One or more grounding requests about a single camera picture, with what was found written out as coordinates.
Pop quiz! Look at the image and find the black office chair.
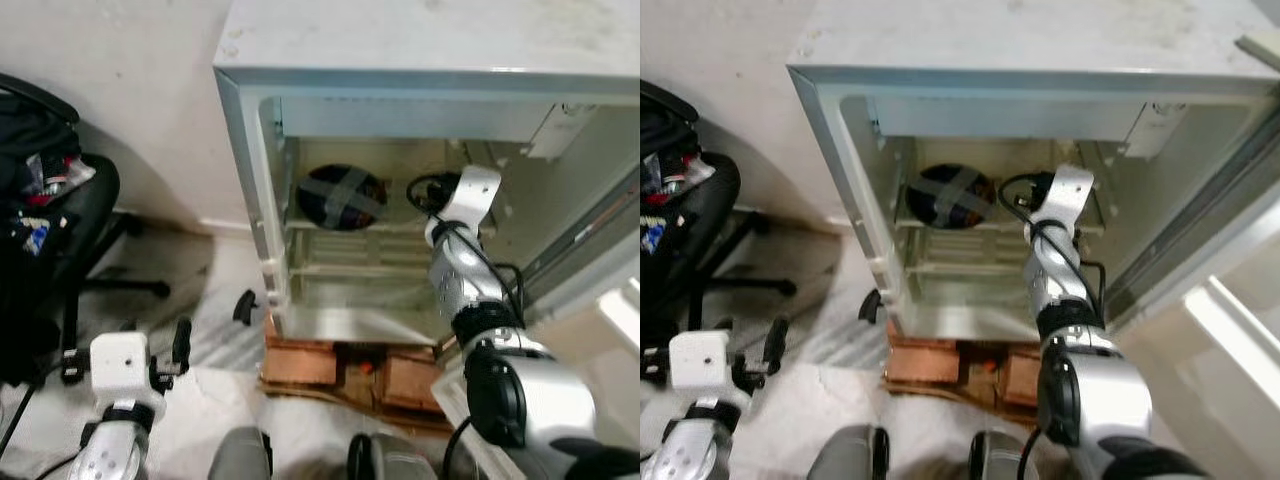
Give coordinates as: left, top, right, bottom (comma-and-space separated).
0, 74, 172, 387
640, 80, 798, 353

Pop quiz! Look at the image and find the grey robot right leg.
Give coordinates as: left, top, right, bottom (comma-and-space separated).
346, 431, 442, 480
967, 429, 1041, 480

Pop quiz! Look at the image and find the grey small fridge body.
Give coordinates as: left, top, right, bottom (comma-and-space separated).
213, 0, 641, 347
787, 0, 1280, 343

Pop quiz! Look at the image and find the clear fridge shelf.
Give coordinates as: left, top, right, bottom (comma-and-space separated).
897, 214, 1109, 238
288, 214, 503, 238
288, 262, 453, 283
900, 260, 1041, 281

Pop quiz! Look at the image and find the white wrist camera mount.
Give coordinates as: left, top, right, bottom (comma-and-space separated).
1040, 164, 1097, 227
89, 332, 152, 402
667, 329, 732, 394
440, 165, 502, 230

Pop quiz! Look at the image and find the grey robot left leg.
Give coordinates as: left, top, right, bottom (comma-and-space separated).
805, 424, 892, 480
207, 426, 274, 480

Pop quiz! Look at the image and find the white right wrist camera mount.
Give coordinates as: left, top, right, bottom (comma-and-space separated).
440, 165, 502, 230
1040, 164, 1097, 227

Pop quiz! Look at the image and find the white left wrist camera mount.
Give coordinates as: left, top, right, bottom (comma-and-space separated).
89, 332, 152, 402
667, 329, 732, 394

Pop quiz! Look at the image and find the red white package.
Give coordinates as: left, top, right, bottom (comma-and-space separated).
24, 149, 97, 207
645, 149, 717, 207

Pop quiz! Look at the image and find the grey robot leg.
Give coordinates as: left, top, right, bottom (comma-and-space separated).
967, 429, 1041, 480
805, 424, 892, 480
346, 431, 442, 480
207, 426, 274, 480

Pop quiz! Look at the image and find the grey freezer compartment flap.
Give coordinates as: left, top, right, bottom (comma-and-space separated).
868, 96, 1151, 142
279, 96, 548, 142

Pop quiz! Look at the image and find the white thermostat housing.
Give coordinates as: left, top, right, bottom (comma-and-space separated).
1124, 101, 1191, 161
529, 102, 600, 162

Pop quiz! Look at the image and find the orange brick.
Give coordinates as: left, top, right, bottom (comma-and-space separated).
384, 348, 447, 413
1002, 344, 1043, 407
264, 339, 339, 387
887, 334, 960, 380

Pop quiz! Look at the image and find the black round object grey tape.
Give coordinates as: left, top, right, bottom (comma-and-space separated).
906, 163, 998, 231
296, 164, 390, 234

